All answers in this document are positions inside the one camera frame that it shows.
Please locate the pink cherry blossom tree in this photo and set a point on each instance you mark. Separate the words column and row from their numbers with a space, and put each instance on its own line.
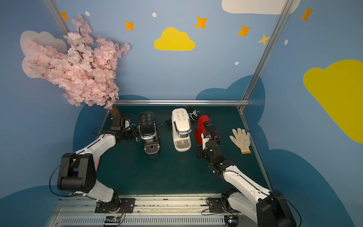
column 86, row 74

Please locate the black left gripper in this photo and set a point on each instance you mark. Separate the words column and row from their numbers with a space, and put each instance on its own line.
column 132, row 133

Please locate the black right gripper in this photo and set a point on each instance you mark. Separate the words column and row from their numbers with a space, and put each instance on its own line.
column 209, row 144

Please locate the white coffee machine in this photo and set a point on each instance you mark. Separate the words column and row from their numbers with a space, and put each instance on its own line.
column 182, row 129

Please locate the black coffee machine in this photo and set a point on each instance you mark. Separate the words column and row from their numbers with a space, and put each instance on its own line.
column 148, row 133

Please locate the red coffee machine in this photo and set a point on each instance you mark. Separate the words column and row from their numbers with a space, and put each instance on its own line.
column 206, row 127

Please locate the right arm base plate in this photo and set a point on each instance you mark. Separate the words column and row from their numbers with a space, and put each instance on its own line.
column 219, row 205

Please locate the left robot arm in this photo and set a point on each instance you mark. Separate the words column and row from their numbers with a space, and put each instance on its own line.
column 77, row 171

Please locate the white knit work glove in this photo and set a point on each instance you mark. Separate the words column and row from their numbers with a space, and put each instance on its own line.
column 242, row 139

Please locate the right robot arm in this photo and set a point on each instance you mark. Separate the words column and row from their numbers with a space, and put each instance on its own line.
column 264, row 207

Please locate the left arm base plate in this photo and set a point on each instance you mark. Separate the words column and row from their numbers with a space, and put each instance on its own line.
column 122, row 205

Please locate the aluminium frame rail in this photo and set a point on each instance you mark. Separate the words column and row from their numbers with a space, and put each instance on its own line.
column 135, row 102

